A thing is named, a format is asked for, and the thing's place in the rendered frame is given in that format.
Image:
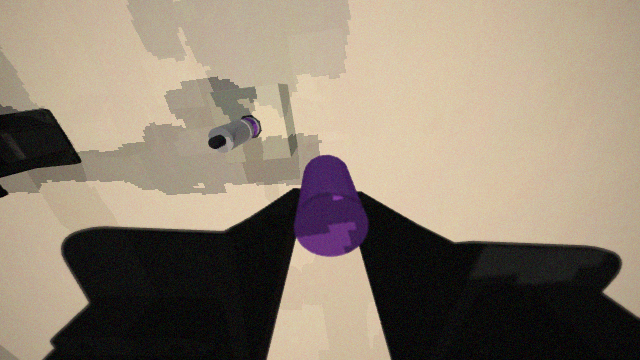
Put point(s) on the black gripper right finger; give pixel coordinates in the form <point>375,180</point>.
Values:
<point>424,284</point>

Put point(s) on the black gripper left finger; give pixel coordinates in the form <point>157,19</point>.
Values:
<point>244,266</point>

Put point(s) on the grey marker with purple band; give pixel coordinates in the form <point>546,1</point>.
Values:
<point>227,137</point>

